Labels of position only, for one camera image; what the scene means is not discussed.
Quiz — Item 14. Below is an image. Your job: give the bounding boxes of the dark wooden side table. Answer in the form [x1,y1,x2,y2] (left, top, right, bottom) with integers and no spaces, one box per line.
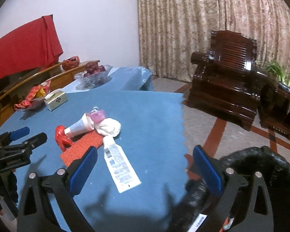
[258,78,290,140]

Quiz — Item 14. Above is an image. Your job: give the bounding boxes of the wooden bench sofa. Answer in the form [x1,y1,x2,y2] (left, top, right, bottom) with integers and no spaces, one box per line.
[0,61,87,127]

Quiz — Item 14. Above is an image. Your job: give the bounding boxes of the green potted plant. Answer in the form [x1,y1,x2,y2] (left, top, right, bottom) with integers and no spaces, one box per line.
[264,60,290,93]

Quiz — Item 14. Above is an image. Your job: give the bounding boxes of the red cloth drape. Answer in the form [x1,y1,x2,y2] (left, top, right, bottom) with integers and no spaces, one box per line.
[0,15,63,79]

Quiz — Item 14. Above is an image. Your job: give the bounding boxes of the dark wooden armchair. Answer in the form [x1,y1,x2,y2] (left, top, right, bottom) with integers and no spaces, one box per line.
[187,30,267,131]

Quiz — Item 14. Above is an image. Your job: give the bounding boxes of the beige patterned curtain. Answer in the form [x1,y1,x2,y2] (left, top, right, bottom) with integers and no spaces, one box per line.
[137,0,290,81]

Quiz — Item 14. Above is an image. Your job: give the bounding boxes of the dark red fruits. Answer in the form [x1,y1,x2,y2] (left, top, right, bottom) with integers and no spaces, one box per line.
[84,60,106,77]

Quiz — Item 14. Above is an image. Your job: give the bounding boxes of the white paper cup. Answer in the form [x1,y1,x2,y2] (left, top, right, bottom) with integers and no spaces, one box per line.
[64,113,95,138]

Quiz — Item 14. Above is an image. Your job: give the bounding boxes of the white tube with barcode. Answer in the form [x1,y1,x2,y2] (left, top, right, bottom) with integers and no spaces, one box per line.
[103,136,141,193]

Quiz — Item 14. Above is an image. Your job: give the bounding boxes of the red snack packet plate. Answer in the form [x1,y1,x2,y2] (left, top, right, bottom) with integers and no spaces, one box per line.
[14,80,51,111]

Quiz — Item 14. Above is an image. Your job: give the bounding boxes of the red pumpkin ornament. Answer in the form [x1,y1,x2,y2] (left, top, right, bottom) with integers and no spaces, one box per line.
[62,56,80,71]

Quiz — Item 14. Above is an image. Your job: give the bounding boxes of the orange foam fruit net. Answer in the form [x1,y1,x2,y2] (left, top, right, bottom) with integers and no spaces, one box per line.
[60,131,104,167]

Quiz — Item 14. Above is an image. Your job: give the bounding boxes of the black trash bag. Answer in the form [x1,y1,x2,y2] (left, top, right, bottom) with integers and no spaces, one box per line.
[168,146,290,231]

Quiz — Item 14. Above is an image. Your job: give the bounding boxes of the beige tissue box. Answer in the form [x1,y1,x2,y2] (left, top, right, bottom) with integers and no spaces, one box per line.
[44,89,67,111]

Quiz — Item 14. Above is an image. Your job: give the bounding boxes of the glass fruit bowl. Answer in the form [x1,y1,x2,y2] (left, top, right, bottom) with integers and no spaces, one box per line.
[74,65,113,87]

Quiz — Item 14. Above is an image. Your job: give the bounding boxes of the red plastic bag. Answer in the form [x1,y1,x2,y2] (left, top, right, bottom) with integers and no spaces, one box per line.
[54,125,74,152]

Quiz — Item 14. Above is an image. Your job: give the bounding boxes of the blue felt table cloth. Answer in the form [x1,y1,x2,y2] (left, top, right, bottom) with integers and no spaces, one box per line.
[0,91,188,231]

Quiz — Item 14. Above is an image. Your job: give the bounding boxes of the crumpled white tissue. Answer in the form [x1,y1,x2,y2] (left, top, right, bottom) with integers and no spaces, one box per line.
[95,118,121,137]

